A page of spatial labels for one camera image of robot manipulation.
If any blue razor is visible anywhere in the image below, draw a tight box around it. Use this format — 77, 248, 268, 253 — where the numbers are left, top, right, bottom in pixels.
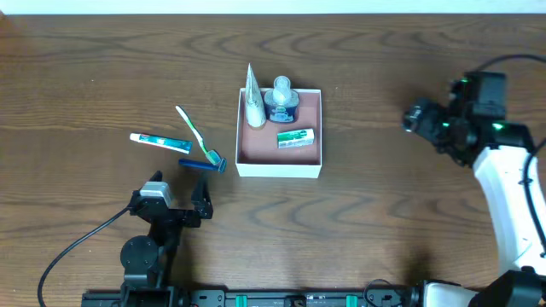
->
178, 159, 227, 173

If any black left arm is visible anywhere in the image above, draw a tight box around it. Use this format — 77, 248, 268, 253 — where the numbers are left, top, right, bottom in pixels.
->
120, 171, 213, 288

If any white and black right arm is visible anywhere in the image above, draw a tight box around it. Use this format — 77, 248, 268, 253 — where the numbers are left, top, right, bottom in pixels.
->
403, 71, 545, 306

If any small toothpaste tube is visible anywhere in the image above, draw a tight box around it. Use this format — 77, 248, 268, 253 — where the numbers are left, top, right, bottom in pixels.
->
130, 133, 193, 154

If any green white soap packet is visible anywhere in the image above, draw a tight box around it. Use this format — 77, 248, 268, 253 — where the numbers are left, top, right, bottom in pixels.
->
277, 129, 315, 148

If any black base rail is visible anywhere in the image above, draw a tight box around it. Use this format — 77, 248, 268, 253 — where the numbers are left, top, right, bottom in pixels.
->
81, 280, 422, 307

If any white squeeze tube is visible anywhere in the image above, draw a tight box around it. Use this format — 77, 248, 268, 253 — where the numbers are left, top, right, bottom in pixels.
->
245, 64, 266, 130

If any green white toothbrush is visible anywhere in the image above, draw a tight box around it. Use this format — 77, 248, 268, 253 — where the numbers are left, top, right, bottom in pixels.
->
175, 105, 222, 165

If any clear bottle blue label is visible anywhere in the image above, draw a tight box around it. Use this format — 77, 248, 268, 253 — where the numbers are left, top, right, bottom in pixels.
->
264, 76, 299, 124

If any white box pink inside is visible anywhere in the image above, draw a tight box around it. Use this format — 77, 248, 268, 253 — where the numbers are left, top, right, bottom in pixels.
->
235, 88, 322, 178

